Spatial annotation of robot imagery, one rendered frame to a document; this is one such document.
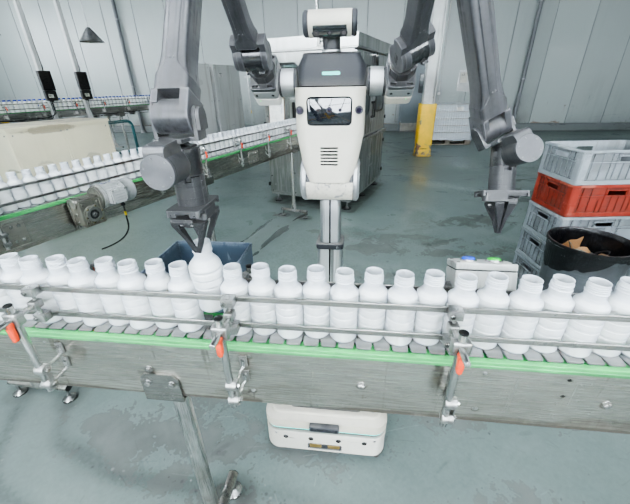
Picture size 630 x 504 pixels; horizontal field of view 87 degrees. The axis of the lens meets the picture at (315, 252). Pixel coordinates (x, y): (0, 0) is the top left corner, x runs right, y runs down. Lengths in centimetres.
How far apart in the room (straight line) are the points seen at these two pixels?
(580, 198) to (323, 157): 204
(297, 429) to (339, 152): 117
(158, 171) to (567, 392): 88
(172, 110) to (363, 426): 134
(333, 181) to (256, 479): 129
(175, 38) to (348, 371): 71
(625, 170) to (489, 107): 216
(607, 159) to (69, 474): 337
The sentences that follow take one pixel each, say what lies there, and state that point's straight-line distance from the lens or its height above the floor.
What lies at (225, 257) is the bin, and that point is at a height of 88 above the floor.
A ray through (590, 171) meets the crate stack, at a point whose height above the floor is 98.
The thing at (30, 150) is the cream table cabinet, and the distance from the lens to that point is 462.
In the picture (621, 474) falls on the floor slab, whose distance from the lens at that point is 214.
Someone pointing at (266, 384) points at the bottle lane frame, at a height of 88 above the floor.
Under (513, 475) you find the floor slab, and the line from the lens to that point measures 190.
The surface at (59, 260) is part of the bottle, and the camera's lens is 94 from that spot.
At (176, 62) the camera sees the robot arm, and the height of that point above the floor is 154.
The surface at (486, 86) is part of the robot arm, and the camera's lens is 85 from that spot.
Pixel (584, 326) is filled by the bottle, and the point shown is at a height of 108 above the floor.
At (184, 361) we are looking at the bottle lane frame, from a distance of 86.
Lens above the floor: 150
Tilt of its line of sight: 27 degrees down
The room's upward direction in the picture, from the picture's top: 1 degrees counter-clockwise
